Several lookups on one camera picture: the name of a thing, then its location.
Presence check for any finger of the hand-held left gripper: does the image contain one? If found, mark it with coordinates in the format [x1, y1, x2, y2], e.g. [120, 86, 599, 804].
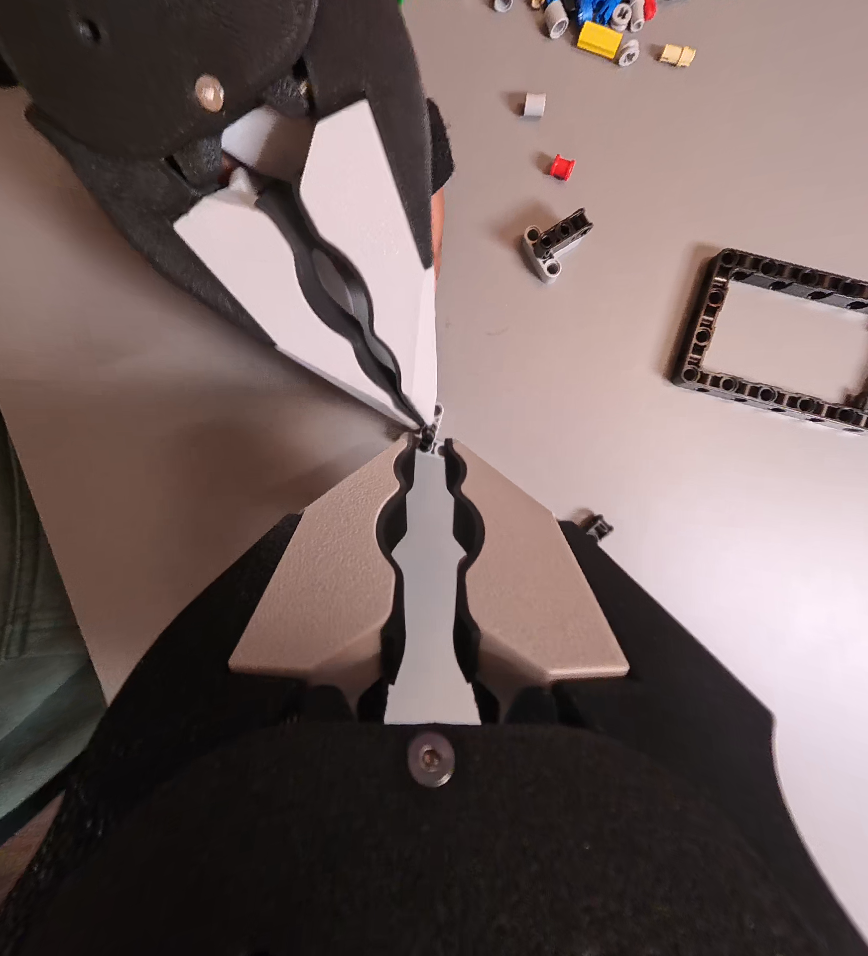
[219, 97, 441, 425]
[171, 169, 429, 433]

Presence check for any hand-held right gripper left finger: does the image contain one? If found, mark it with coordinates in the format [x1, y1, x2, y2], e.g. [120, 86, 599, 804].
[228, 435, 415, 718]

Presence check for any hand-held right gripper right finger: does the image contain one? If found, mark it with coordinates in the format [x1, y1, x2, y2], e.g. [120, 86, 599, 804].
[443, 438, 631, 721]

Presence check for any pile of small lego pieces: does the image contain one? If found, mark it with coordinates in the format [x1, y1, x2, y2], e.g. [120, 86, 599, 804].
[492, 0, 659, 68]

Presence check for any grey and black lego assembly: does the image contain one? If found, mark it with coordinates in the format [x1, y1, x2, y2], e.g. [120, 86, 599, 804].
[521, 208, 594, 283]

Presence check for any yellow lego connector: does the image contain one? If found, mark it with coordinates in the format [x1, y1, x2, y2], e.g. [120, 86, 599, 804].
[577, 21, 623, 59]

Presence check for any green sweatshirt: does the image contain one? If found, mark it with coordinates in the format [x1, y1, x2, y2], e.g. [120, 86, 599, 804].
[0, 291, 110, 852]

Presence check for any black rectangular lego frame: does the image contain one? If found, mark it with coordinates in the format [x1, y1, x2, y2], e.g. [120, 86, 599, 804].
[665, 248, 868, 438]

